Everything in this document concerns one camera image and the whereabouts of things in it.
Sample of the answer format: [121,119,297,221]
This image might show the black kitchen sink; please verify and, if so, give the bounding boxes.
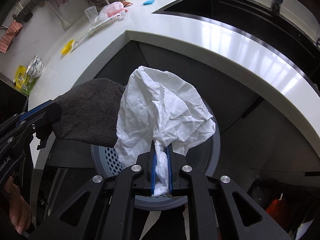
[156,0,319,83]

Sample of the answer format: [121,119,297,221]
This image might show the yellow green detergent pouch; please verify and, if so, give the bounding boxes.
[14,66,36,96]

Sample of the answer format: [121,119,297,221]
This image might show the person's left hand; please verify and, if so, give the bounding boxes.
[4,176,32,235]

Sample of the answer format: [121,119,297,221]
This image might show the blue silicone brush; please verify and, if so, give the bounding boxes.
[143,0,155,5]

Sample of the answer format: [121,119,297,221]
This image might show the stacked patterned ceramic bowls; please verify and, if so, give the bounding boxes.
[26,55,44,79]

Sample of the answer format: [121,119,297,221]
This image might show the white bottle brush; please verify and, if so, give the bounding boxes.
[47,1,71,29]

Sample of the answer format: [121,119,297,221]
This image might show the dark grey rag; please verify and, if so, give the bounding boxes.
[36,78,125,150]

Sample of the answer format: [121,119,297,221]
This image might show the clear plastic bag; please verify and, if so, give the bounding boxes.
[95,2,127,24]

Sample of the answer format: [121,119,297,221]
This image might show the clear blister package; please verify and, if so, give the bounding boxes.
[71,10,126,51]

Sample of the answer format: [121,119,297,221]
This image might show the red patterned snack wrapper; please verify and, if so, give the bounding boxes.
[121,1,133,7]

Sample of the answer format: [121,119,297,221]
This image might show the grey perforated trash basket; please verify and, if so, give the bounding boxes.
[91,117,221,211]

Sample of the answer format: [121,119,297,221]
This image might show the pink sponge cloth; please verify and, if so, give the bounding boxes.
[0,20,22,53]

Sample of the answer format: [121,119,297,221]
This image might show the clear plastic cup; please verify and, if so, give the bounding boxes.
[85,5,98,25]

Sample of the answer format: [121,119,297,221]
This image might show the yellow plastic lid ring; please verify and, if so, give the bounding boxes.
[61,38,75,55]

